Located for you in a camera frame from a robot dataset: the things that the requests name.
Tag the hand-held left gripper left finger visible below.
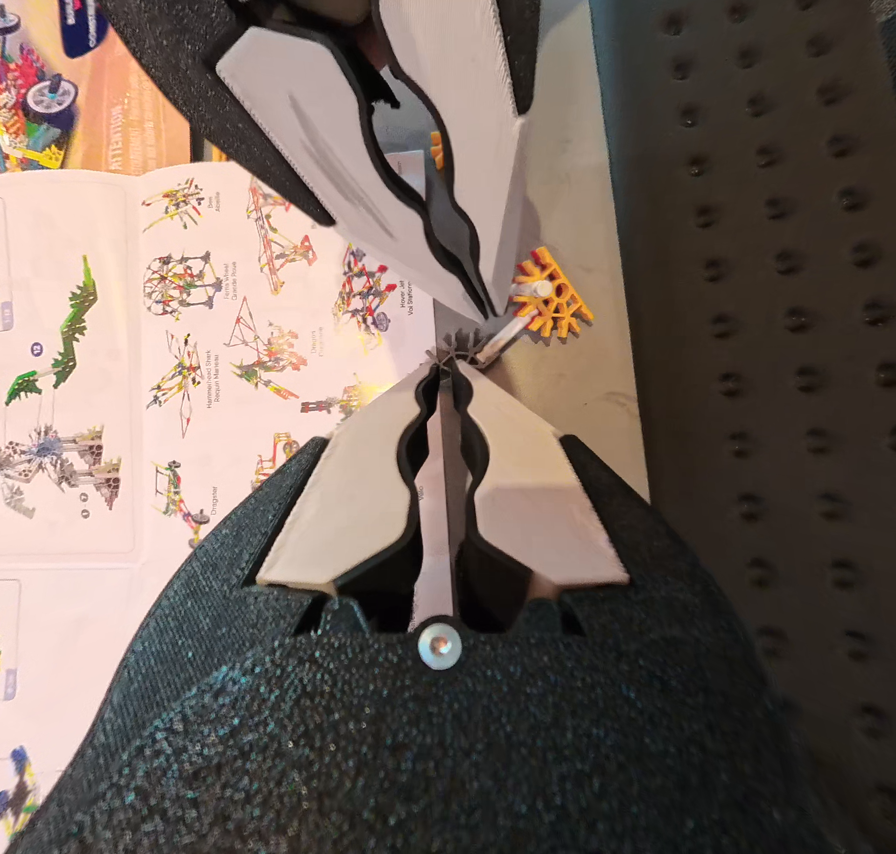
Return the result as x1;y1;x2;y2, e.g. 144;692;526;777
258;366;445;632

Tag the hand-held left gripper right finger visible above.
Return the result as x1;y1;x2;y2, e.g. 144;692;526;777
454;364;631;632

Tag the white folded instruction sheet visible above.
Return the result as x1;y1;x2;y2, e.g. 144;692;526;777
0;160;452;854

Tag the black perforated board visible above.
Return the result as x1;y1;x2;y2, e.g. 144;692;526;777
584;0;896;854

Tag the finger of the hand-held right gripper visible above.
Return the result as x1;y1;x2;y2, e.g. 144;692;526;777
377;0;529;318
216;25;492;322

